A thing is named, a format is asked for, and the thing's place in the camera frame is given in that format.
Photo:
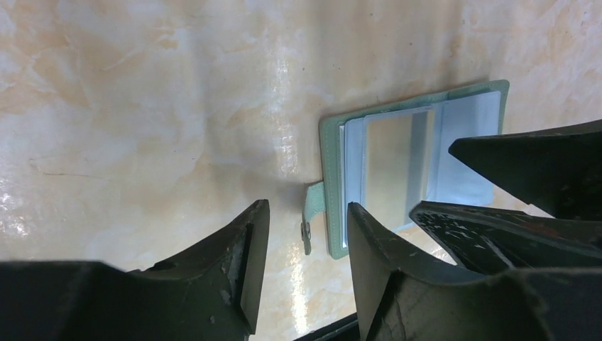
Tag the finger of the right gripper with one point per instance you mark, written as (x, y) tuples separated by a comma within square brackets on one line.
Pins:
[(557, 170), (489, 240)]

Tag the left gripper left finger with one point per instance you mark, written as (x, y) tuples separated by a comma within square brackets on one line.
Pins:
[(209, 291)]

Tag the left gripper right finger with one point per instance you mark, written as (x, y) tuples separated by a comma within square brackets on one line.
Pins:
[(405, 293)]

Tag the green card holder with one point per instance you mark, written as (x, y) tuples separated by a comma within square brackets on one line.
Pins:
[(470, 111)]

